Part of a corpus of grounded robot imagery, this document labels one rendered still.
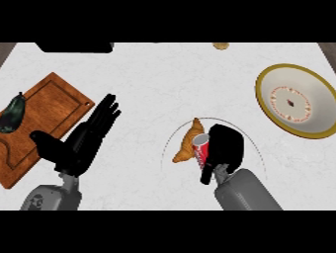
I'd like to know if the white bowl with yellow rim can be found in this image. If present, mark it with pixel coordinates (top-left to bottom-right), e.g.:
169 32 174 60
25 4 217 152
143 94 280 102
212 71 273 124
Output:
255 63 336 139

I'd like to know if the black appliance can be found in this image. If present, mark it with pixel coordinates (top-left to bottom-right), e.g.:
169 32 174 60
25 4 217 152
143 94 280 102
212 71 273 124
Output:
36 42 116 54

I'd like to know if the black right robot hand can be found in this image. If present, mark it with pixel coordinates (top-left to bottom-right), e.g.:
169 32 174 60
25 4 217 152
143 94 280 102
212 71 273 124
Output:
199 124 246 186

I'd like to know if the dark green eggplant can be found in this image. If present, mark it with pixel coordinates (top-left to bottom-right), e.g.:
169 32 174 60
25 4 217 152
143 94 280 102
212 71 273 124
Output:
0 91 29 134

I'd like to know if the golden croissant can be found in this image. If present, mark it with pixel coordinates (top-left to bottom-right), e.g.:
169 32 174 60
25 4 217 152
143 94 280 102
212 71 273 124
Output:
171 117 208 164

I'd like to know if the small tan pastry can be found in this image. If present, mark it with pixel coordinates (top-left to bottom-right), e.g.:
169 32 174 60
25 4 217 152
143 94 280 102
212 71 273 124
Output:
212 42 232 51

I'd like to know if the brown wooden cutting board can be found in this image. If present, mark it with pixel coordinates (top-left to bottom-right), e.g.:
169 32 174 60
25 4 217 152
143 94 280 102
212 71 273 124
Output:
0 71 97 190

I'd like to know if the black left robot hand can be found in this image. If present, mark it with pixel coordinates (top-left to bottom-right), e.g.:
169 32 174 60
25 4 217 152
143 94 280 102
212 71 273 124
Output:
30 93 124 178

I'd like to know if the red soda can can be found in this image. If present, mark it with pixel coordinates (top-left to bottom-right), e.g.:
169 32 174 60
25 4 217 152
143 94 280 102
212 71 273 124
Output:
192 132 212 171

